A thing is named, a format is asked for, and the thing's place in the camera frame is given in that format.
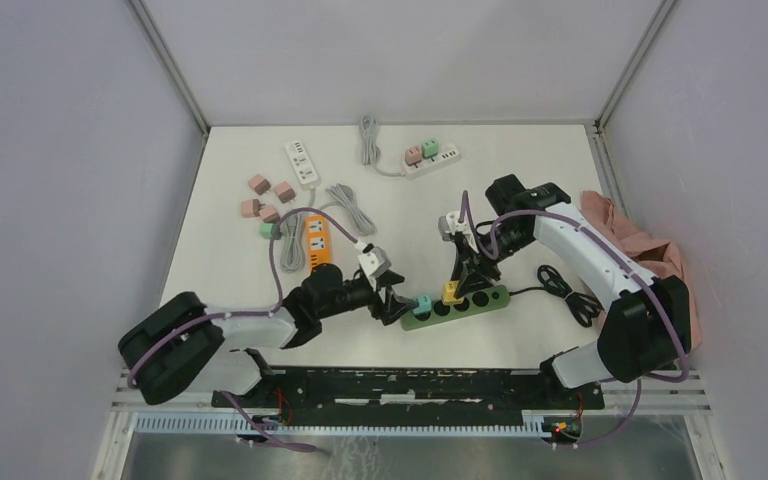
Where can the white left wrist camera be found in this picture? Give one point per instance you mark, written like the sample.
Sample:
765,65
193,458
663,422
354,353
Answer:
373,262

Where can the white power strip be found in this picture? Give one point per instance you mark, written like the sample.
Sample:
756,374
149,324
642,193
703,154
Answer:
447,154
302,166

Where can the pink cloth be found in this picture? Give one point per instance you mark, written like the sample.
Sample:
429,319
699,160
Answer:
660,256

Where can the mint adapter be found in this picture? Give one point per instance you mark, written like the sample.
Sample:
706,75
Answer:
270,231

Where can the black mounting base plate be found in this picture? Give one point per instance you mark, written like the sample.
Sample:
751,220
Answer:
405,397

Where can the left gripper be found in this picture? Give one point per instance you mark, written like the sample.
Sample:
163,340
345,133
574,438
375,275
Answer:
396,306

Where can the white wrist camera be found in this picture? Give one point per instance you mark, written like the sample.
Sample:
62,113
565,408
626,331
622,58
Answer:
451,227
373,262

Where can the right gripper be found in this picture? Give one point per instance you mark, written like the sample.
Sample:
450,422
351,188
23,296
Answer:
480,262

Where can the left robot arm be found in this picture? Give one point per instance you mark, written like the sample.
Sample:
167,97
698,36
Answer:
169,349

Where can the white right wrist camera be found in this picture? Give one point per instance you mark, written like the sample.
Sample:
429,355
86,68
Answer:
451,227

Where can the yellow USB adapter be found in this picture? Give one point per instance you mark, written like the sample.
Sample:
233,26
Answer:
449,295

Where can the teal USB adapter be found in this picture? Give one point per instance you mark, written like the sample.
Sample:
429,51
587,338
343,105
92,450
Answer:
424,305

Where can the green power strip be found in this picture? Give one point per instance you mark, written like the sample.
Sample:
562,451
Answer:
484,301

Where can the orange power strip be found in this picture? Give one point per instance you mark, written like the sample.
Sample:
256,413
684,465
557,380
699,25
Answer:
318,242

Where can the green adapter on far strip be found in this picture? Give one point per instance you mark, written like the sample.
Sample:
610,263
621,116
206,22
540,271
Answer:
429,148

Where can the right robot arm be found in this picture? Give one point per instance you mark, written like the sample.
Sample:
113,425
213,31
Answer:
647,330

